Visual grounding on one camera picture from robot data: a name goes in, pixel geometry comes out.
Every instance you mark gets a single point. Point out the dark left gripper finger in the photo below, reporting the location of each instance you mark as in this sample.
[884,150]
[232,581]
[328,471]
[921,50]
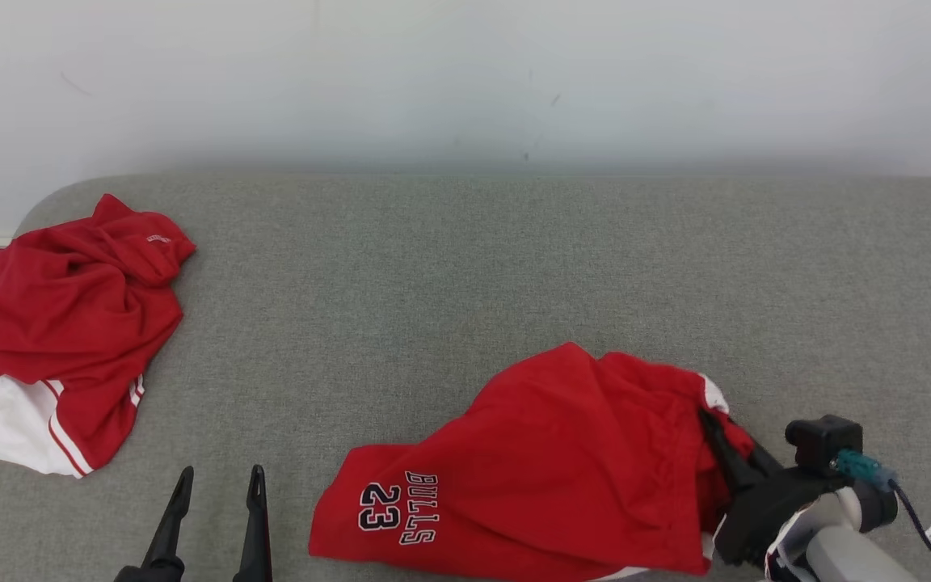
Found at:
[255,541]
[162,541]

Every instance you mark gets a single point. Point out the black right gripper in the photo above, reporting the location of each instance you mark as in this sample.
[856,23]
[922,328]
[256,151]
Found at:
[764,509]

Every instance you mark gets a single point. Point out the red Bulls 23 shorts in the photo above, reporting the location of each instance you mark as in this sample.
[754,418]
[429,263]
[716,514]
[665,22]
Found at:
[554,469]

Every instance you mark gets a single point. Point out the red white Bulls jersey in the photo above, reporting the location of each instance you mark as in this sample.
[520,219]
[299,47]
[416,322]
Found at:
[69,323]

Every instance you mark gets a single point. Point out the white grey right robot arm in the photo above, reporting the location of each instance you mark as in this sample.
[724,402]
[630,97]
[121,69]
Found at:
[845,550]

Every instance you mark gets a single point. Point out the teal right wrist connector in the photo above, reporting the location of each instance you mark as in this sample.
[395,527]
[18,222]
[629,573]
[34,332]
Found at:
[861,467]

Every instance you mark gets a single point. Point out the grey fabric sofa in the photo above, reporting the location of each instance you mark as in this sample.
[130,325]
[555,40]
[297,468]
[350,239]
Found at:
[449,283]

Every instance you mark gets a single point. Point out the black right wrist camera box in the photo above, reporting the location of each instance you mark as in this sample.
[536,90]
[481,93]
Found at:
[821,440]

